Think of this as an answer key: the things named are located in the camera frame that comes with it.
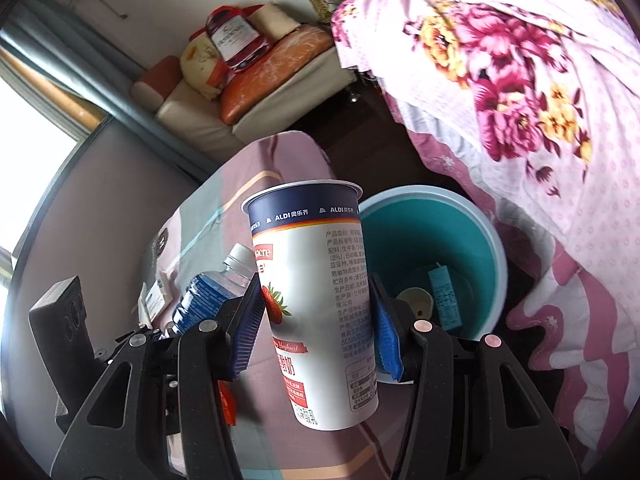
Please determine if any blue label water bottle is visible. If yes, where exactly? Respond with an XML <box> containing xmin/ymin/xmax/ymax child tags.
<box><xmin>172</xmin><ymin>242</ymin><xmax>258</xmax><ymax>336</ymax></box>

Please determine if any teal trash bin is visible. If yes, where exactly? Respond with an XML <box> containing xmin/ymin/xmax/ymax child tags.
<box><xmin>357</xmin><ymin>186</ymin><xmax>508</xmax><ymax>386</ymax></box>

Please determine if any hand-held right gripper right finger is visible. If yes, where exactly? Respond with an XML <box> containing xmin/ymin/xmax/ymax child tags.
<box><xmin>367</xmin><ymin>273</ymin><xmax>573</xmax><ymax>480</ymax></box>

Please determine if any small beige cup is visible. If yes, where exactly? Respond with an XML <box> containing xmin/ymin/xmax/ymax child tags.
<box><xmin>397</xmin><ymin>287</ymin><xmax>435</xmax><ymax>321</ymax></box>

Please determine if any cream leather sofa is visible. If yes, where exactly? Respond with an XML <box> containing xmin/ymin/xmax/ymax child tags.
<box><xmin>131</xmin><ymin>22</ymin><xmax>357</xmax><ymax>153</ymax></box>

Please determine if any white blue yogurt cup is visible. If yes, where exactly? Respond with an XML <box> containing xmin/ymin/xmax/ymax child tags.
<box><xmin>241</xmin><ymin>179</ymin><xmax>381</xmax><ymax>432</ymax></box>

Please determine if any red snack packet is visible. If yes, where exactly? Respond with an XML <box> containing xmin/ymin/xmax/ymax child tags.
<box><xmin>217</xmin><ymin>380</ymin><xmax>237</xmax><ymax>426</ymax></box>

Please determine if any yellow plush toy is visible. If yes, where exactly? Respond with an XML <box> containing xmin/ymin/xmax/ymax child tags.
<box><xmin>180</xmin><ymin>35</ymin><xmax>226</xmax><ymax>101</ymax></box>

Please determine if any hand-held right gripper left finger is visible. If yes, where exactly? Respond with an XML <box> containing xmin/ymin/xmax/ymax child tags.
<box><xmin>50</xmin><ymin>273</ymin><xmax>266</xmax><ymax>480</ymax></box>

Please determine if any window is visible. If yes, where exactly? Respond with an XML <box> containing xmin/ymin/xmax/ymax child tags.
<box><xmin>0</xmin><ymin>50</ymin><xmax>108</xmax><ymax>271</ymax></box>

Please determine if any red packet on cushion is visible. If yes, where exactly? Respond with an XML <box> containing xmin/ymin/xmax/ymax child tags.
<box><xmin>205</xmin><ymin>4</ymin><xmax>273</xmax><ymax>73</ymax></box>

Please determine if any white medicine box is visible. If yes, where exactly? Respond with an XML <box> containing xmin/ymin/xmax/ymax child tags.
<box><xmin>140</xmin><ymin>275</ymin><xmax>176</xmax><ymax>321</ymax></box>

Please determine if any orange cushion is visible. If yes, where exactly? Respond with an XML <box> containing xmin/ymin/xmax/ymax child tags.
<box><xmin>220</xmin><ymin>25</ymin><xmax>335</xmax><ymax>125</ymax></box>

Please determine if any grey curtain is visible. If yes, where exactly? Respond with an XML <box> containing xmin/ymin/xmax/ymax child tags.
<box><xmin>0</xmin><ymin>0</ymin><xmax>221</xmax><ymax>181</ymax></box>

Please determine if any floral pink quilt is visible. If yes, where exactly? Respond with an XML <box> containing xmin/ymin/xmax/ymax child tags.
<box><xmin>331</xmin><ymin>0</ymin><xmax>640</xmax><ymax>271</ymax></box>

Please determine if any small blue carton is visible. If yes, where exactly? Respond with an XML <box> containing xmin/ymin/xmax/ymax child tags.
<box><xmin>427</xmin><ymin>265</ymin><xmax>463</xmax><ymax>332</ymax></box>

